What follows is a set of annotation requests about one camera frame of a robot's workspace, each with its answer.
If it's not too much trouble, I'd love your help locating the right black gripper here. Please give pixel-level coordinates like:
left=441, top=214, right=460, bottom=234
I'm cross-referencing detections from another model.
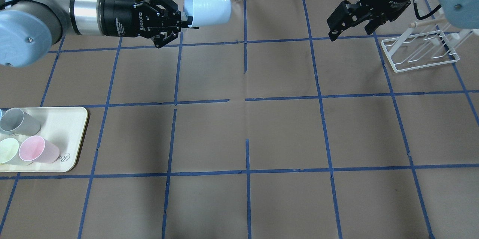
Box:
left=327, top=0, right=409, bottom=42

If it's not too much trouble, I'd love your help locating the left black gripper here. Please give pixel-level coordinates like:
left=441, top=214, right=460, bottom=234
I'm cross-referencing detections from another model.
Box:
left=99, top=0, right=187, bottom=48

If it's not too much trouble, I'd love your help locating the light blue cup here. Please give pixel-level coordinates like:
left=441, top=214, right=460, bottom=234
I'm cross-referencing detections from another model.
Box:
left=183, top=0, right=232, bottom=28

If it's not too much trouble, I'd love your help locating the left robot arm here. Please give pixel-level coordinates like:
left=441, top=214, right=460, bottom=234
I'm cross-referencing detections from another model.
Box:
left=0, top=0, right=193, bottom=68

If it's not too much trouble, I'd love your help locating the grey cup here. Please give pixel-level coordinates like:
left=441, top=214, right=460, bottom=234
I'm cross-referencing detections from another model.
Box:
left=0, top=109, right=41, bottom=136

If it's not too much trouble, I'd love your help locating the pink cup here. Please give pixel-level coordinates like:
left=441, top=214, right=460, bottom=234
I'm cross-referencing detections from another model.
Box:
left=19, top=136, right=60, bottom=163

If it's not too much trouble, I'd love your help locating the pale green cup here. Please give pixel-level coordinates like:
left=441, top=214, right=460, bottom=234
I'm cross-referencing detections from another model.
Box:
left=0, top=138, right=32, bottom=166

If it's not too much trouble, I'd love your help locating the cream plastic tray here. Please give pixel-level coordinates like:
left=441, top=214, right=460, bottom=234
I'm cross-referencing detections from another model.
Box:
left=0, top=106, right=89, bottom=174

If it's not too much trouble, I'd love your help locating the white wire cup rack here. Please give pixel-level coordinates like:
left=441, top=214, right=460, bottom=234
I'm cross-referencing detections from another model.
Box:
left=380, top=18, right=478, bottom=73

